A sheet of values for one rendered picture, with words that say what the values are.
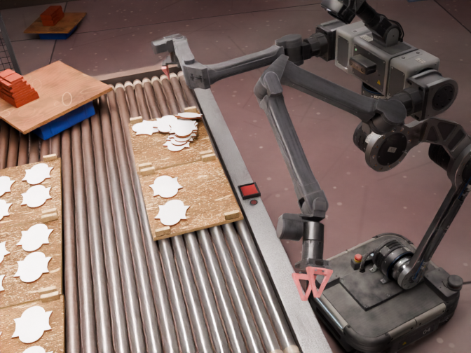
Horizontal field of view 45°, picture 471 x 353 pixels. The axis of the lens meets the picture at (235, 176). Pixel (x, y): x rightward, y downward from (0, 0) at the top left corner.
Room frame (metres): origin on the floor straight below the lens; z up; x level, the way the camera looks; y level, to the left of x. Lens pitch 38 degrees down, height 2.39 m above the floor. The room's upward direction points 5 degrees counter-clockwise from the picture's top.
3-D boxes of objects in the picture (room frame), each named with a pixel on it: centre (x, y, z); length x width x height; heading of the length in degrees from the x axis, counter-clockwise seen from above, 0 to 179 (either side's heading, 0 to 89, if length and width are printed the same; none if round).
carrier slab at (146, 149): (2.19, 0.29, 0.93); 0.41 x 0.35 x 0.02; 10
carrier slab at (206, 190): (1.77, 0.20, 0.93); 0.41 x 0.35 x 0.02; 12
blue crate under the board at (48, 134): (2.50, 0.89, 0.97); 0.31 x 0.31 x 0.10; 43
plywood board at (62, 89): (2.56, 0.93, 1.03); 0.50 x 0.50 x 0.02; 43
